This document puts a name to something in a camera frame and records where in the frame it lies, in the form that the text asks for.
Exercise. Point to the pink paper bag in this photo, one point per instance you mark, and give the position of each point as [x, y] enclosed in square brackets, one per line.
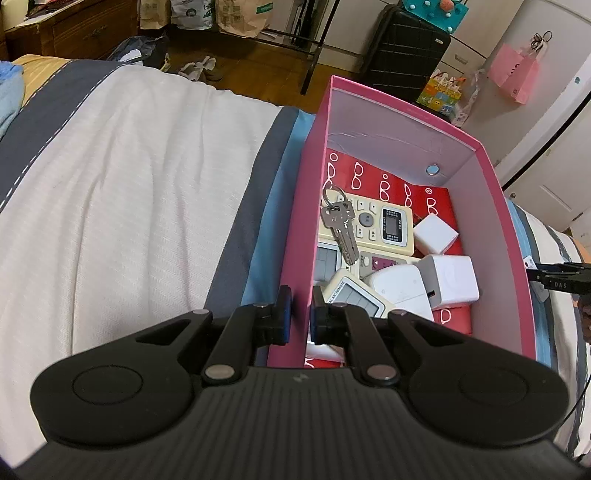
[513, 76]

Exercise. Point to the black clothes rack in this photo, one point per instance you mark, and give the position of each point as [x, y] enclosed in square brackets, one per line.
[314, 60]

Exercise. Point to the striped bed sheet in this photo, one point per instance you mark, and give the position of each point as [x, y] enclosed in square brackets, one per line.
[138, 207]

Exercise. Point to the colourful gift bag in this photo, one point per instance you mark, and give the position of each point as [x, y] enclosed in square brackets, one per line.
[438, 94]

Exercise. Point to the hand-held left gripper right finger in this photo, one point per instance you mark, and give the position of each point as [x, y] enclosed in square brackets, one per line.
[316, 318]

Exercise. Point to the large white charger plug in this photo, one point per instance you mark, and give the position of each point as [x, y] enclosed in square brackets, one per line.
[455, 277]

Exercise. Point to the black suitcase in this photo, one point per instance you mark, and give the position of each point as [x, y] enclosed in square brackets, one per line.
[406, 55]

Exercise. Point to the white printed plastic bag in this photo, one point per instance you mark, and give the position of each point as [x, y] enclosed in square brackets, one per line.
[191, 14]

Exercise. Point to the pink cardboard box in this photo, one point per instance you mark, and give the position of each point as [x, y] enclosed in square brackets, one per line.
[503, 258]

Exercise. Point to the clear plastic bag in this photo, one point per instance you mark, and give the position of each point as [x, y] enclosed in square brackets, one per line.
[470, 99]

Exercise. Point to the dark plastic bag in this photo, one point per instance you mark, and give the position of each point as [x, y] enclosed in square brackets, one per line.
[138, 53]

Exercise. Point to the white air conditioner remote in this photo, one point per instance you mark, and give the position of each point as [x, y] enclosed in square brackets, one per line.
[355, 295]

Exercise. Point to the white door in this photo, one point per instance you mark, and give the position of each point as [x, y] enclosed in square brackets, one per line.
[554, 161]

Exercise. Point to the red glasses-print paper box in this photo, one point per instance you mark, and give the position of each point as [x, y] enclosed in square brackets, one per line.
[438, 203]

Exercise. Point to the white power bank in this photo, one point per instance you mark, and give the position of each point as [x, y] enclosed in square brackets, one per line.
[401, 286]

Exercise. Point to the light blue blanket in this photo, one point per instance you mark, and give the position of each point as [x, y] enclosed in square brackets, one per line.
[9, 97]

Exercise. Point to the wooden nightstand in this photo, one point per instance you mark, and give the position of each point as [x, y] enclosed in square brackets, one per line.
[78, 32]

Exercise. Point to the teal felt handbag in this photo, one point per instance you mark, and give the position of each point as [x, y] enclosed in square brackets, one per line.
[431, 14]

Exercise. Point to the cream remote control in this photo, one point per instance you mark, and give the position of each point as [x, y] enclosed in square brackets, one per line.
[392, 226]

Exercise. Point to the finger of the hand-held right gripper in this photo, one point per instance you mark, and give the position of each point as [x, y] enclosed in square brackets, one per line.
[558, 268]
[563, 284]

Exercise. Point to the white remote control purple buttons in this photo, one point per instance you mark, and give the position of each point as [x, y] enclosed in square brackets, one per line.
[383, 263]

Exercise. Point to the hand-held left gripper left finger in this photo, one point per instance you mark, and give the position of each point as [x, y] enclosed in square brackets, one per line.
[286, 314]

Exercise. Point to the brown paper bag green label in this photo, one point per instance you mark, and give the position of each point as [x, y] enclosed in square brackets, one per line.
[242, 16]

